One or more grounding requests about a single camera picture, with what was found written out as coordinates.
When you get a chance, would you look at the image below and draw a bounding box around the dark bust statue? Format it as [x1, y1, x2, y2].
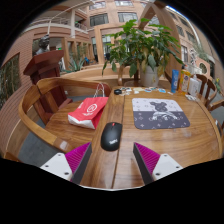
[35, 34, 51, 56]

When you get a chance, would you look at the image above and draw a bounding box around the blue tube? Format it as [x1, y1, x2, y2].
[170, 69, 180, 94]

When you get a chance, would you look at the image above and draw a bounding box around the black computer mouse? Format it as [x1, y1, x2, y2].
[100, 121, 124, 152]

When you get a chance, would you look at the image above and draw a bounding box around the dark red wooden pedestal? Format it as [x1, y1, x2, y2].
[23, 49, 73, 126]

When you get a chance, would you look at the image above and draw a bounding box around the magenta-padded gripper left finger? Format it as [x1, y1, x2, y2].
[39, 142, 93, 185]

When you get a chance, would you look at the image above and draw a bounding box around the green plant in white pot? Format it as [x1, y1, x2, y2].
[101, 18, 185, 88]

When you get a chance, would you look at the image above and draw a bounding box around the small white packet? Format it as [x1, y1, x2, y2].
[184, 94, 198, 102]

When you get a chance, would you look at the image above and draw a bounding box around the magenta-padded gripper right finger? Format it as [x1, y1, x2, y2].
[132, 142, 184, 186]

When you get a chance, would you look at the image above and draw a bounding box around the yellow liquid bottle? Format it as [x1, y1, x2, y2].
[178, 65, 192, 94]

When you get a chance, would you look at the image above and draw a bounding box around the red paper shopping bag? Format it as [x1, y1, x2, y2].
[67, 83, 110, 130]

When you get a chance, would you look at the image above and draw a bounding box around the grey white printed mouse pad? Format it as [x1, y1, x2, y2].
[131, 97, 191, 130]

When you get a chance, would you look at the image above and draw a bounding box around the spiky green agave plant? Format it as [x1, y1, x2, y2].
[65, 54, 88, 73]

